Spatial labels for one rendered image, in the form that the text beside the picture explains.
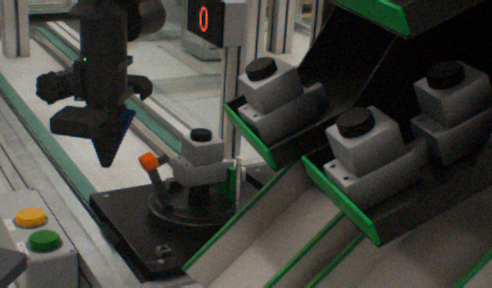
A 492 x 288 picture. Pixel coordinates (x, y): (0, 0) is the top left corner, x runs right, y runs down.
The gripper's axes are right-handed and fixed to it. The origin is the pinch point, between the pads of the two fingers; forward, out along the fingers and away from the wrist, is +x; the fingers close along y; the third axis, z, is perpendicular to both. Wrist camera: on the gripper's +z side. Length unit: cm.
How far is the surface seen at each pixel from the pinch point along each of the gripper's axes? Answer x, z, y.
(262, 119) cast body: -12.5, -24.1, 18.2
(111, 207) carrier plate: 12.5, 2.0, -5.9
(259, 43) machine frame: 11, 3, -103
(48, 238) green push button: 12.2, 5.8, 5.5
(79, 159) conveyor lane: 17.6, 19.1, -31.2
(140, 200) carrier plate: 12.5, -1.0, -9.5
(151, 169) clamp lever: 4.0, -5.3, -2.5
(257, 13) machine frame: 4, 4, -103
